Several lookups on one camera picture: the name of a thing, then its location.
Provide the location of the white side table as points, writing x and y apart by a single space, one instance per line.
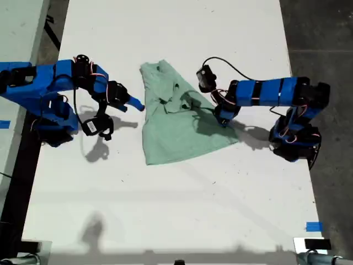
16 33

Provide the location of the long blue tape strip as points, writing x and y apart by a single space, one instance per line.
11 64

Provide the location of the black table edge rail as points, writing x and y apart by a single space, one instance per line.
19 179

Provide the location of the blue tape patch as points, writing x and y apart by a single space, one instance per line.
314 227

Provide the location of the short blue tape strip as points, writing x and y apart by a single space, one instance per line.
5 124

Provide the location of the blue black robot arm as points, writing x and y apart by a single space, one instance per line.
24 91
264 92

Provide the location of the short black camera stalk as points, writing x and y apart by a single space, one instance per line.
102 110

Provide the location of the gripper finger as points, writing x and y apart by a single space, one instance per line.
222 121
230 116
135 102

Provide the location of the small black knob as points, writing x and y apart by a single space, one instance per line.
179 262

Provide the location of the small black box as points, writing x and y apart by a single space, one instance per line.
317 244
30 246

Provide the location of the grey tube frame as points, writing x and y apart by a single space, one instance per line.
19 260
320 259

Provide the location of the pale green T-shirt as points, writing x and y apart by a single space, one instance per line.
171 138

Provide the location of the black camera box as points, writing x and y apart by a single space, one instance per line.
93 127
206 77

